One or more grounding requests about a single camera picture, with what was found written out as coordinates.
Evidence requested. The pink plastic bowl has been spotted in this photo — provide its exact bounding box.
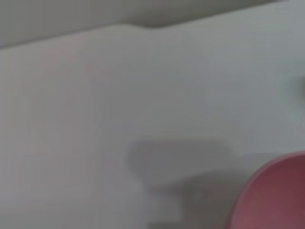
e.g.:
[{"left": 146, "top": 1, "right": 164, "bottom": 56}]
[{"left": 226, "top": 150, "right": 305, "bottom": 229}]

